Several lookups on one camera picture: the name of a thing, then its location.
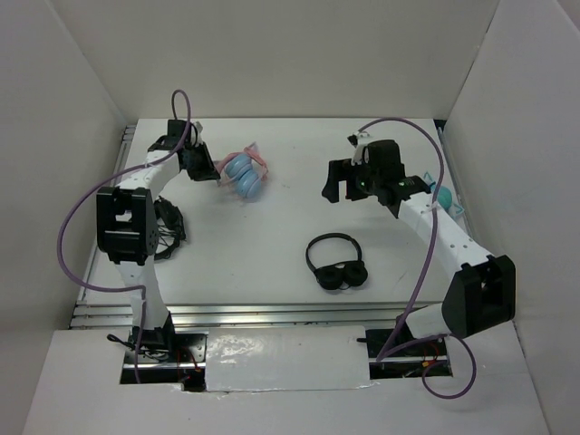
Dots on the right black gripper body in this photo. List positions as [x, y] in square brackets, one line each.
[362, 181]

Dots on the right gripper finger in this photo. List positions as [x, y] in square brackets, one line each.
[339, 170]
[331, 190]

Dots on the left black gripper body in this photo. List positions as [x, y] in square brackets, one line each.
[199, 166]

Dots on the blue pink cat-ear headphones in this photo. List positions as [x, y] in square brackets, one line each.
[245, 171]

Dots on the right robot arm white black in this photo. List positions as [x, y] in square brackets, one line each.
[482, 287]

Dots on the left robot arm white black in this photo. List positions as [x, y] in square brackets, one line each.
[128, 231]

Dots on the teal cat-ear headphones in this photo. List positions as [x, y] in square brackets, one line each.
[445, 197]

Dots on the black folded headphones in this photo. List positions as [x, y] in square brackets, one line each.
[351, 273]

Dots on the white foil-taped cover plate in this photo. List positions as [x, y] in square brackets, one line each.
[297, 358]

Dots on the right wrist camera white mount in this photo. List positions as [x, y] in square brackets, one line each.
[359, 140]

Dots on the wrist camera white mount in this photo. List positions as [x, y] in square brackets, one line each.
[359, 140]
[194, 136]

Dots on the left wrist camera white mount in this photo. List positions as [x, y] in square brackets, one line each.
[194, 136]

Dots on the black headphones with wrapped cable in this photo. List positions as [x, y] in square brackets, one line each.
[171, 228]

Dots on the aluminium rail frame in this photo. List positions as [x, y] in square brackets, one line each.
[243, 262]

